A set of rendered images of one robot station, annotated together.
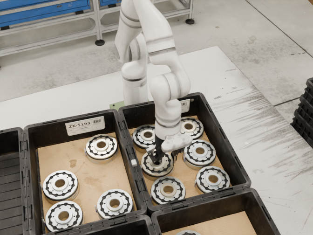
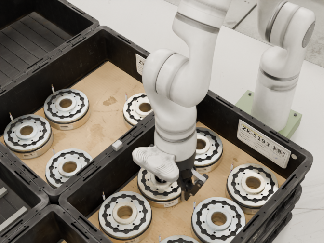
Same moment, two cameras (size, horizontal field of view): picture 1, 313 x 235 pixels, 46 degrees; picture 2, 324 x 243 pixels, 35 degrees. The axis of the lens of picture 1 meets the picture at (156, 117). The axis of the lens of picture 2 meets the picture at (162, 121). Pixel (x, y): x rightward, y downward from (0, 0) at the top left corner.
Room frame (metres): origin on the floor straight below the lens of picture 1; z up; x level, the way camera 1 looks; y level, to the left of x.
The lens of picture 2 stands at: (0.42, -0.51, 1.72)
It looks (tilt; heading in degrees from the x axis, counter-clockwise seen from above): 50 degrees down; 61
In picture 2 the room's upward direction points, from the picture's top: 2 degrees counter-clockwise
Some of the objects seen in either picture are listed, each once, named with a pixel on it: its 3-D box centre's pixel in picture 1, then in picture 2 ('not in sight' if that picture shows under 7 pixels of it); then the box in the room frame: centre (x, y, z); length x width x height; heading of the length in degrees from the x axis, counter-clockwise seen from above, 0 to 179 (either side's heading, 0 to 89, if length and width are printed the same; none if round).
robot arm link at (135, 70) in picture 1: (133, 57); (286, 41); (1.06, 0.09, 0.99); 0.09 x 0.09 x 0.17; 24
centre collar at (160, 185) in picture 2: (157, 161); (162, 177); (0.70, 0.00, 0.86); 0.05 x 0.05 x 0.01
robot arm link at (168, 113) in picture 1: (166, 99); (170, 93); (0.71, -0.02, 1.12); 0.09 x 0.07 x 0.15; 113
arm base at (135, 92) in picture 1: (135, 91); (274, 94); (1.06, 0.08, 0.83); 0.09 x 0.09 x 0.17; 36
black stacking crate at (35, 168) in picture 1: (82, 177); (86, 117); (0.63, 0.22, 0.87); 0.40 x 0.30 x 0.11; 17
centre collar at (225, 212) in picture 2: (200, 151); (218, 219); (0.74, -0.14, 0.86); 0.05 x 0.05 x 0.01
